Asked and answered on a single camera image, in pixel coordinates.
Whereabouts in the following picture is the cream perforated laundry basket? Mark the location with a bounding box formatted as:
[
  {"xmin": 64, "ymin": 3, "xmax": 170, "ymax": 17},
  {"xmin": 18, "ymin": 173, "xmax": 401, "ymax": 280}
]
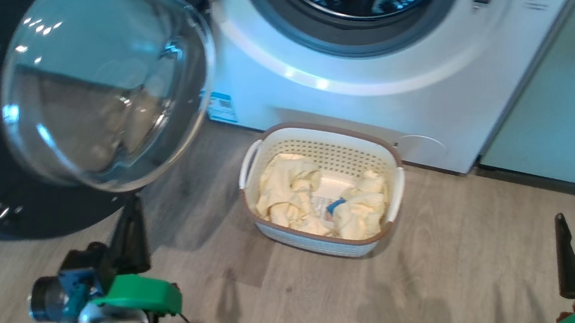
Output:
[{"xmin": 234, "ymin": 113, "xmax": 412, "ymax": 268}]

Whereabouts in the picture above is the round white filter cover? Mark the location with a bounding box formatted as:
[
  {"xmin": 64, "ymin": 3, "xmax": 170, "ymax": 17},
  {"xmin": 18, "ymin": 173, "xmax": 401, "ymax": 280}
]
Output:
[{"xmin": 395, "ymin": 132, "xmax": 447, "ymax": 165}]

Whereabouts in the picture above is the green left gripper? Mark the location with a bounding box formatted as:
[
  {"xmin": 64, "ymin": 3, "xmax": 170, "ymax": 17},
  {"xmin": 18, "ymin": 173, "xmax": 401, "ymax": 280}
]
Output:
[{"xmin": 80, "ymin": 191, "xmax": 184, "ymax": 323}]

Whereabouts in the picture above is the pale green cabinet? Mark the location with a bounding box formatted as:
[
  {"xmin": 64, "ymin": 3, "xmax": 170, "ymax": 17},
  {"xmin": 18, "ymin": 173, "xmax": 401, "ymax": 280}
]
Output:
[{"xmin": 464, "ymin": 0, "xmax": 575, "ymax": 206}]

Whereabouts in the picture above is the blue energy label sticker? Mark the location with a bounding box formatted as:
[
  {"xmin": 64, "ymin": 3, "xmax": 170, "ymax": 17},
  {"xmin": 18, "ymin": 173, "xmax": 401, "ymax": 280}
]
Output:
[{"xmin": 205, "ymin": 89, "xmax": 239, "ymax": 126}]

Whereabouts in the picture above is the dark cabinet plinth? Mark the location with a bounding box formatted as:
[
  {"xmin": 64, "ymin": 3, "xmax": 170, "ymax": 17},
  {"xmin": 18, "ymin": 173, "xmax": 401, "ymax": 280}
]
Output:
[{"xmin": 475, "ymin": 155, "xmax": 575, "ymax": 217}]

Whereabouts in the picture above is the white front-load washing machine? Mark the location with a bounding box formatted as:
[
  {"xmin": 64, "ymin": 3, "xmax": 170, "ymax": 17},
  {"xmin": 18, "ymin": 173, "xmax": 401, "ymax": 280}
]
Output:
[{"xmin": 190, "ymin": 0, "xmax": 575, "ymax": 196}]

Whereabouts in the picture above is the pale yellow printed garment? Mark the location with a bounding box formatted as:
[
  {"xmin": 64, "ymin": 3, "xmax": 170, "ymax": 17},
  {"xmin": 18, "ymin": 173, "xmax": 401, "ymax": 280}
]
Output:
[{"xmin": 330, "ymin": 168, "xmax": 392, "ymax": 241}]

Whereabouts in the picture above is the white product label sticker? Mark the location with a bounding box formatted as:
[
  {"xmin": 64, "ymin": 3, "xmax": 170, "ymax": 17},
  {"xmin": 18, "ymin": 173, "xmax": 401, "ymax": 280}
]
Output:
[{"xmin": 311, "ymin": 191, "xmax": 340, "ymax": 217}]

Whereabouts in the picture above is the yellow garment with blue tag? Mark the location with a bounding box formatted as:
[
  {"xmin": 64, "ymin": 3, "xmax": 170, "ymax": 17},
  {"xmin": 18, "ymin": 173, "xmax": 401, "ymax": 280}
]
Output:
[{"xmin": 251, "ymin": 148, "xmax": 349, "ymax": 243}]

